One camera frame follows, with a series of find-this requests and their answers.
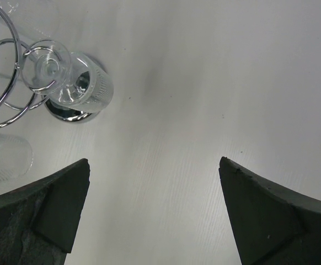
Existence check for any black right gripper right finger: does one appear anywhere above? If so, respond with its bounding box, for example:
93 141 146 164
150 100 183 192
219 157 321 264

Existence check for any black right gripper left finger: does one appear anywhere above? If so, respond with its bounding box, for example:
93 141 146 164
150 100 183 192
0 158 90 264

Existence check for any clear ribbed wine glass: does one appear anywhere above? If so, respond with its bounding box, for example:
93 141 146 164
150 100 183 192
20 39 114 113

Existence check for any chrome wine glass rack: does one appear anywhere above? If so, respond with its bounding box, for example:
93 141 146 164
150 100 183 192
0 1 100 128

